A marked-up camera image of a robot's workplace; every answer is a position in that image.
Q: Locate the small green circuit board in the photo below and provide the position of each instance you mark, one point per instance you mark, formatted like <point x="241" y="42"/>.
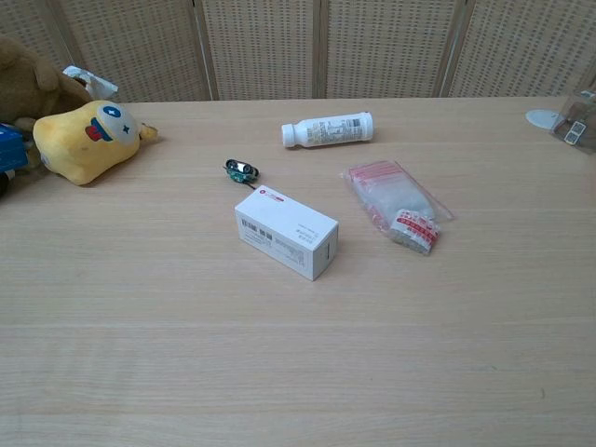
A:
<point x="238" y="172"/>

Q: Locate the yellow plush toy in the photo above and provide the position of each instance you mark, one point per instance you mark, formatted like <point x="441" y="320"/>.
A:
<point x="88" y="142"/>

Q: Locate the brown plush bear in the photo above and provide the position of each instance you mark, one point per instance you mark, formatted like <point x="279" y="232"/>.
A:
<point x="28" y="84"/>

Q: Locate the clear zip bag red stripes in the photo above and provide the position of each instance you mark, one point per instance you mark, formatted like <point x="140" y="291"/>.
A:
<point x="396" y="200"/>

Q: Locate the white cardboard box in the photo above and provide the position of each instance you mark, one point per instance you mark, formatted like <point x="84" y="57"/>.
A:
<point x="284" y="230"/>

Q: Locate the blue toy truck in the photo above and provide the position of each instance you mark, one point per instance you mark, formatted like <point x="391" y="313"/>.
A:
<point x="8" y="151"/>

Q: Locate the clear plastic container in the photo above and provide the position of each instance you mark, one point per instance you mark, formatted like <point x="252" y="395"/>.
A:
<point x="577" y="118"/>

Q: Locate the white plastic bottle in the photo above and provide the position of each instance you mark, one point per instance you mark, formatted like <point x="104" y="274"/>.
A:
<point x="326" y="129"/>

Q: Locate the woven folding screen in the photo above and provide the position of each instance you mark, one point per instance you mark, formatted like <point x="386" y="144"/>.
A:
<point x="298" y="46"/>

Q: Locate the white round disc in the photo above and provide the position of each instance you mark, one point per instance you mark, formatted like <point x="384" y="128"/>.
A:
<point x="541" y="118"/>

